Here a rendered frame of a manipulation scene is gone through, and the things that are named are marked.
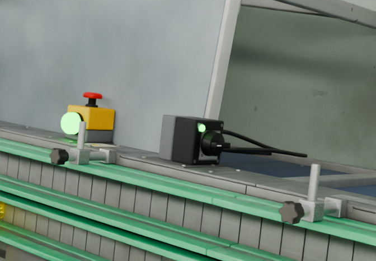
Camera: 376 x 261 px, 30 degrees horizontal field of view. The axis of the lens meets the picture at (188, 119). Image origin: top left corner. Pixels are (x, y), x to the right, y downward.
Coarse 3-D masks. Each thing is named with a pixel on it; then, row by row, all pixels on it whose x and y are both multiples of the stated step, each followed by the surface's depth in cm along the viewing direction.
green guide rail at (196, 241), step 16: (0, 176) 144; (16, 192) 130; (32, 192) 130; (48, 192) 133; (64, 208) 121; (80, 208) 119; (96, 208) 123; (112, 208) 123; (112, 224) 113; (128, 224) 111; (144, 224) 112; (160, 224) 114; (160, 240) 106; (176, 240) 104; (192, 240) 105; (208, 240) 107; (224, 240) 107; (224, 256) 98; (240, 256) 98; (256, 256) 101; (272, 256) 100
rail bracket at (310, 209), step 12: (312, 168) 90; (312, 180) 90; (312, 192) 90; (288, 204) 86; (300, 204) 87; (312, 204) 89; (324, 204) 90; (336, 204) 94; (348, 204) 95; (288, 216) 86; (300, 216) 86; (312, 216) 89; (336, 216) 94
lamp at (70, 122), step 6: (66, 114) 139; (72, 114) 139; (78, 114) 140; (66, 120) 139; (72, 120) 138; (78, 120) 139; (66, 126) 139; (72, 126) 138; (78, 126) 139; (66, 132) 139; (72, 132) 139
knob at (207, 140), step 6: (210, 132) 121; (216, 132) 121; (204, 138) 121; (210, 138) 120; (216, 138) 121; (222, 138) 122; (204, 144) 120; (210, 144) 120; (216, 144) 119; (222, 144) 120; (228, 144) 121; (204, 150) 121; (210, 150) 120; (216, 150) 121; (222, 150) 122
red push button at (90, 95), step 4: (84, 92) 143; (88, 92) 142; (92, 92) 142; (84, 96) 142; (88, 96) 142; (92, 96) 142; (96, 96) 142; (100, 96) 143; (88, 100) 143; (92, 100) 143; (92, 104) 143
